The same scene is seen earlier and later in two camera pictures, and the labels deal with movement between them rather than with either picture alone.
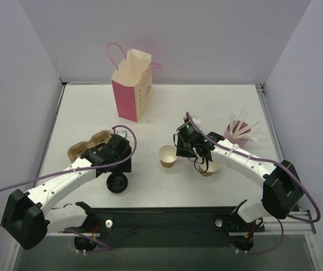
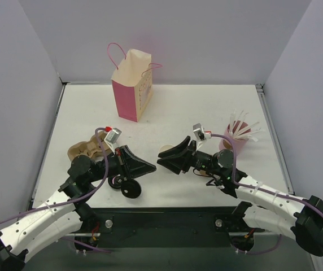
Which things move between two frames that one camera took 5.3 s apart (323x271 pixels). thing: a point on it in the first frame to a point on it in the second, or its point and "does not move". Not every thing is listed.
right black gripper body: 185,151 to 191,155
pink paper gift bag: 132,83 does not move
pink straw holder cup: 237,132 does not move
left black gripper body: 126,165 to 122,162
